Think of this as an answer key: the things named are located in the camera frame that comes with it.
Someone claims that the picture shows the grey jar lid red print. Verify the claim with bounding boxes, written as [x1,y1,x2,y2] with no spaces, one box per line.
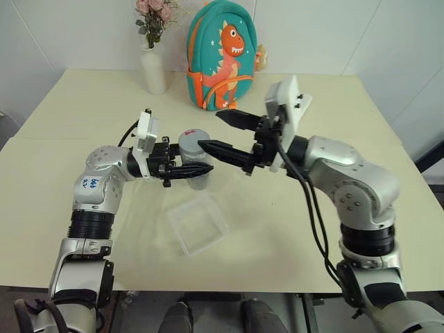
[178,128,212,156]

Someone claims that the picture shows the beige plush backpack charm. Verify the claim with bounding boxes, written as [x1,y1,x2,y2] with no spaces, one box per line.
[255,44,271,72]

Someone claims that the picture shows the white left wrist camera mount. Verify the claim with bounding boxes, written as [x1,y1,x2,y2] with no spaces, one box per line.
[133,108,162,178]

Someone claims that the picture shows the white ceramic vase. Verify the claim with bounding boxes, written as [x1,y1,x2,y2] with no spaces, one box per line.
[139,47,169,95]

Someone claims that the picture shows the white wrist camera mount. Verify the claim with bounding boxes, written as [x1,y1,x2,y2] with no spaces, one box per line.
[264,74,314,173]
[133,108,162,178]

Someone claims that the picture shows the dark furniture piece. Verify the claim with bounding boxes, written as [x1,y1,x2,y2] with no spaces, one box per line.
[413,137,444,211]

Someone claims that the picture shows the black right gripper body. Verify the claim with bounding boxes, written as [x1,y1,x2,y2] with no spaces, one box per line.
[242,115,288,175]

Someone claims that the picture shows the teal dinosaur backpack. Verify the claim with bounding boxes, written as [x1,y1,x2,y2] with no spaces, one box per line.
[186,0,260,112]

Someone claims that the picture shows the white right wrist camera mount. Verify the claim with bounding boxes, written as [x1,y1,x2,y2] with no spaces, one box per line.
[264,74,314,173]

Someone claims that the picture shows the clear jar with white contents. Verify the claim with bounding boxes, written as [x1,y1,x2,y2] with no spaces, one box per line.
[178,147,213,191]

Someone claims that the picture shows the black table frame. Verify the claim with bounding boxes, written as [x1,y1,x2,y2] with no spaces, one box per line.
[293,293,344,333]

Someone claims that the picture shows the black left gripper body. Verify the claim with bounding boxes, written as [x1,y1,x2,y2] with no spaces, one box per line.
[146,136,176,189]

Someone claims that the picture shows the clear square plastic box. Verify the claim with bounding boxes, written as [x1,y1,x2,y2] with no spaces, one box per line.
[166,191,231,257]

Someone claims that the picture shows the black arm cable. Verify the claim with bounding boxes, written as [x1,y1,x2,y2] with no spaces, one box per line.
[273,116,360,319]
[117,119,140,147]

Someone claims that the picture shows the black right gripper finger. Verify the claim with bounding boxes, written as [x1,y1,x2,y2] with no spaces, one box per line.
[215,110,265,132]
[197,139,256,171]

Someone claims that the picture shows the pink flower bouquet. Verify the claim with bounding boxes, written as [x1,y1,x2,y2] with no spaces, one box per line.
[134,0,175,50]

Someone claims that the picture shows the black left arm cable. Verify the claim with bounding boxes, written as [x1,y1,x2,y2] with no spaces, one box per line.
[117,119,140,147]

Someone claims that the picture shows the dark rounded shape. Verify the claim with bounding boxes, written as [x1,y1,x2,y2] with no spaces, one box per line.
[162,300,194,333]
[240,299,275,333]

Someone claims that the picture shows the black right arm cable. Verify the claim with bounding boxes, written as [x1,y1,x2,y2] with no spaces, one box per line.
[273,116,360,319]

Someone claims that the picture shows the grey chair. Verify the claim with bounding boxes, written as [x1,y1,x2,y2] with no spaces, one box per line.
[0,110,22,151]

